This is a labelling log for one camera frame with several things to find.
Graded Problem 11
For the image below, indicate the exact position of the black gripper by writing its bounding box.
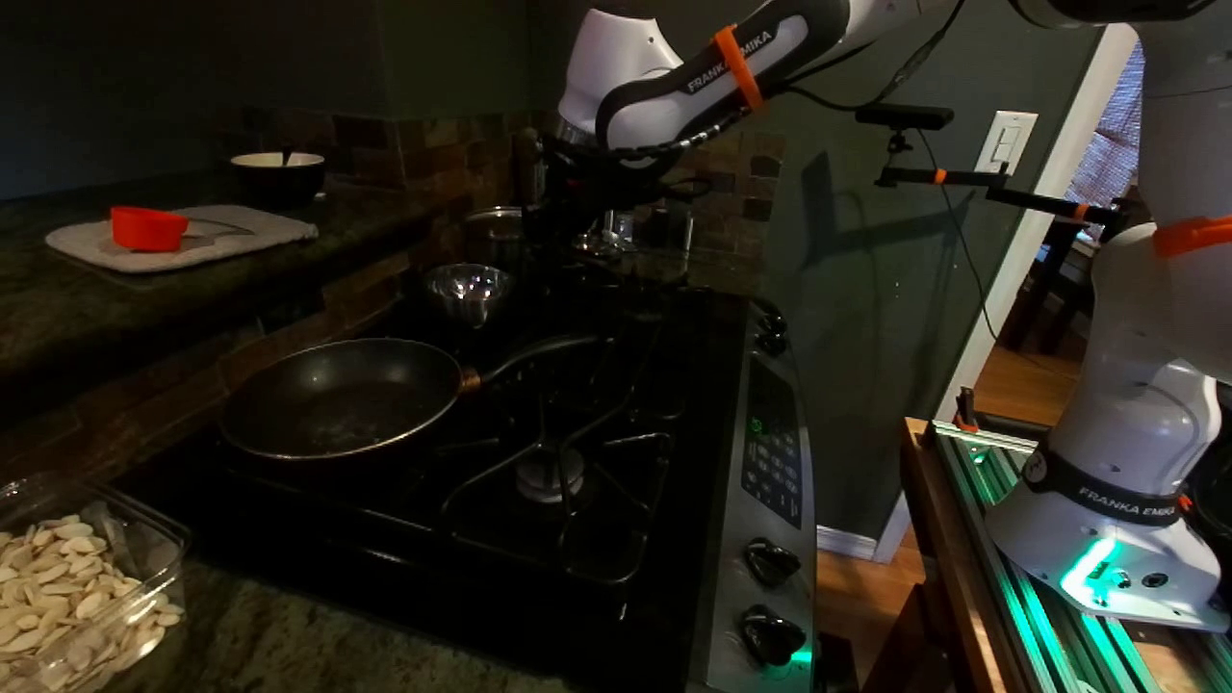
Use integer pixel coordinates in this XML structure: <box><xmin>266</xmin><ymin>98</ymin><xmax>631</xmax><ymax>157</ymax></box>
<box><xmin>548</xmin><ymin>126</ymin><xmax>704</xmax><ymax>259</ymax></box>

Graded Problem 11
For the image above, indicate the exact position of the silver pot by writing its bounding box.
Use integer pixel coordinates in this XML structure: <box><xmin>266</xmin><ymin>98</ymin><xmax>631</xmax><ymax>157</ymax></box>
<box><xmin>425</xmin><ymin>259</ymin><xmax>519</xmax><ymax>331</ymax></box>

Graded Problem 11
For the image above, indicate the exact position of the black and steel gas stove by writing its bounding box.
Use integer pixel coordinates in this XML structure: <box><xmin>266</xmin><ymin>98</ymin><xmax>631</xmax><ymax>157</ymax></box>
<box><xmin>121</xmin><ymin>261</ymin><xmax>826</xmax><ymax>693</ymax></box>

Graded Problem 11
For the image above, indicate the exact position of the black cast iron stove grate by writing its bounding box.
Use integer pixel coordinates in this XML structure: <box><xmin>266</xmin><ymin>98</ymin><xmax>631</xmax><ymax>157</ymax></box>
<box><xmin>228</xmin><ymin>286</ymin><xmax>725</xmax><ymax>594</ymax></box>

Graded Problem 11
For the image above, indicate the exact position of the black stove knob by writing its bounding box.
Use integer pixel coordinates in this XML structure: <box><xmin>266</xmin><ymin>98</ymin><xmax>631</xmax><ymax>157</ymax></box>
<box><xmin>740</xmin><ymin>537</ymin><xmax>804</xmax><ymax>594</ymax></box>
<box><xmin>732</xmin><ymin>602</ymin><xmax>814</xmax><ymax>670</ymax></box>

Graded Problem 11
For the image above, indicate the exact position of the shiny glass jar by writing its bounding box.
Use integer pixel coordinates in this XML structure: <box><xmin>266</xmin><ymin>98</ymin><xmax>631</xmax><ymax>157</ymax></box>
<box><xmin>457</xmin><ymin>200</ymin><xmax>533</xmax><ymax>277</ymax></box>

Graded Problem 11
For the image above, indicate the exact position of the round gas burner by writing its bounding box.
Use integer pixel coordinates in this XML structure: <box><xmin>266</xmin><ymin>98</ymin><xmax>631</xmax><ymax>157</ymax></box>
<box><xmin>511</xmin><ymin>442</ymin><xmax>591</xmax><ymax>508</ymax></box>

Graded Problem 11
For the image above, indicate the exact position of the oven control panel with display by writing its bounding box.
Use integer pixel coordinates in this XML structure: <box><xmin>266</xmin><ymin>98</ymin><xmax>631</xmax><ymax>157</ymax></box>
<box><xmin>740</xmin><ymin>362</ymin><xmax>809</xmax><ymax>533</ymax></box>

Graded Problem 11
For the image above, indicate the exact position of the black bowl with white inside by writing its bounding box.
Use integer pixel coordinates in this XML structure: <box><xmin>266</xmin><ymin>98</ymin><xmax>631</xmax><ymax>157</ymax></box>
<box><xmin>228</xmin><ymin>146</ymin><xmax>332</xmax><ymax>212</ymax></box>

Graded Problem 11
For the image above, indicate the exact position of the black frying pan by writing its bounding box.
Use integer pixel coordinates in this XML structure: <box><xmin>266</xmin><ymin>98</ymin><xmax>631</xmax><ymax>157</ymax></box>
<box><xmin>216</xmin><ymin>331</ymin><xmax>609</xmax><ymax>471</ymax></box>

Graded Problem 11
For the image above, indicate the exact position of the white baseboard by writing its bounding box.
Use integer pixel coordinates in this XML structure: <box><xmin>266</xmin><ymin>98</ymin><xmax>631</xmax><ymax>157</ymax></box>
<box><xmin>814</xmin><ymin>494</ymin><xmax>918</xmax><ymax>566</ymax></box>

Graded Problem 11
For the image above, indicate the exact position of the white cutting board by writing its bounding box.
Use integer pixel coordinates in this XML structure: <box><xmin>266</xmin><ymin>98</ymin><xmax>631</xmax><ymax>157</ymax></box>
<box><xmin>43</xmin><ymin>200</ymin><xmax>325</xmax><ymax>277</ymax></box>

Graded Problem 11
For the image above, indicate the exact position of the wooden platform board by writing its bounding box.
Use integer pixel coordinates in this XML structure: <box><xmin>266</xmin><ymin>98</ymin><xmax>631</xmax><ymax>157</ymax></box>
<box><xmin>862</xmin><ymin>417</ymin><xmax>1036</xmax><ymax>693</ymax></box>

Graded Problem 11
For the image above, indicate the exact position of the glass dish of seeds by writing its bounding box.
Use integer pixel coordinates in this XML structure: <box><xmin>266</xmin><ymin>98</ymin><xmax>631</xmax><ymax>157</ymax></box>
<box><xmin>0</xmin><ymin>480</ymin><xmax>197</xmax><ymax>693</ymax></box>

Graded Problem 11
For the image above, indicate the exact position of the black camera on stand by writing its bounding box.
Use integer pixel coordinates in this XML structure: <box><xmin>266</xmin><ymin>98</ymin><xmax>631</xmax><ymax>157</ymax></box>
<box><xmin>851</xmin><ymin>98</ymin><xmax>1135</xmax><ymax>231</ymax></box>

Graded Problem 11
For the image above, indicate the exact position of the white light switch plate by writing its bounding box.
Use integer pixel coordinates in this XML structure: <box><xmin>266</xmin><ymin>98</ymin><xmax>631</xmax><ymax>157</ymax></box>
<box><xmin>976</xmin><ymin>109</ymin><xmax>1044</xmax><ymax>176</ymax></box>

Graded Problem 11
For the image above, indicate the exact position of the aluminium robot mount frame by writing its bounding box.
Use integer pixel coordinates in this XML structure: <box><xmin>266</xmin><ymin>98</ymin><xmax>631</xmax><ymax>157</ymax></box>
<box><xmin>928</xmin><ymin>417</ymin><xmax>1232</xmax><ymax>693</ymax></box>

